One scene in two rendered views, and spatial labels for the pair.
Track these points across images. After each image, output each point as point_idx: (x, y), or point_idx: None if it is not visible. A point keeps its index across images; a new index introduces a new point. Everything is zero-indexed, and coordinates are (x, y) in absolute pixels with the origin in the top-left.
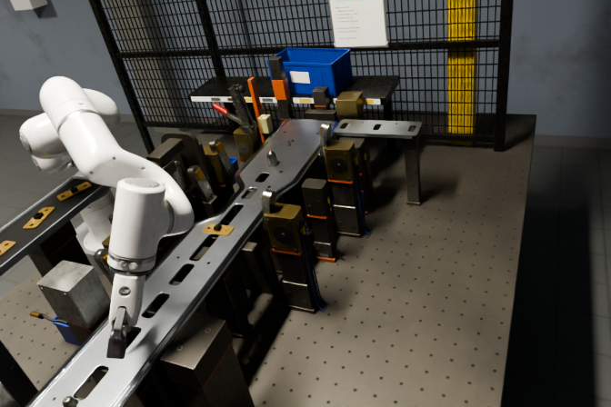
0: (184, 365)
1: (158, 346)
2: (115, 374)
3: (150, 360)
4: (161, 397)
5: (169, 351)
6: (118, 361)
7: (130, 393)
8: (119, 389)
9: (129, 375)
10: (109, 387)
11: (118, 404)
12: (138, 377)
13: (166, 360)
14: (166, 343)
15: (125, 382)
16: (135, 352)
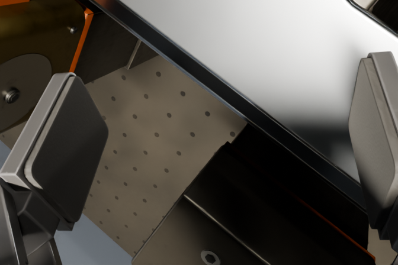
0: (144, 248)
1: (322, 156)
2: None
3: (266, 121)
4: None
5: (207, 229)
6: None
7: (154, 49)
8: (164, 15)
9: (211, 48)
10: None
11: (118, 16)
12: (202, 78)
13: (173, 213)
14: (327, 182)
15: (188, 32)
16: (324, 64)
